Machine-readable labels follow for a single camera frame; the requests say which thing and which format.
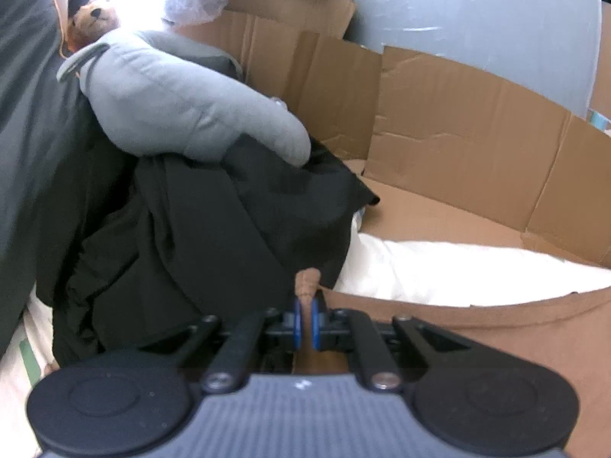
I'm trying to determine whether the grey plush pillow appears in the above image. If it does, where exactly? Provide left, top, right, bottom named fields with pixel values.
left=56, top=29, right=312, bottom=169

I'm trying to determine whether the brown teddy bear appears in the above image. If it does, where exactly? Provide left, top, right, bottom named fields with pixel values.
left=55, top=0, right=121, bottom=54

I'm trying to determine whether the brown cardboard sheet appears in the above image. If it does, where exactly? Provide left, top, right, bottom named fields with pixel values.
left=179, top=0, right=611, bottom=268

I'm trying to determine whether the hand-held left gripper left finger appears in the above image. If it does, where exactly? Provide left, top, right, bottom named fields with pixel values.
left=138, top=300, right=302, bottom=392

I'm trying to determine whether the pile of black clothes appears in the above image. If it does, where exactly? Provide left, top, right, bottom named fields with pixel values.
left=38, top=129, right=381, bottom=368

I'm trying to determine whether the white printed blanket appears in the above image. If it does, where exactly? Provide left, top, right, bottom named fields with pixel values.
left=0, top=210, right=611, bottom=440

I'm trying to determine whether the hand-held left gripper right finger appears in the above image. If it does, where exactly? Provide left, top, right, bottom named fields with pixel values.
left=311, top=300, right=478, bottom=389

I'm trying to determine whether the brown printed t-shirt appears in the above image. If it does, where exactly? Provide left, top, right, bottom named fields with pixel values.
left=290, top=268, right=611, bottom=444

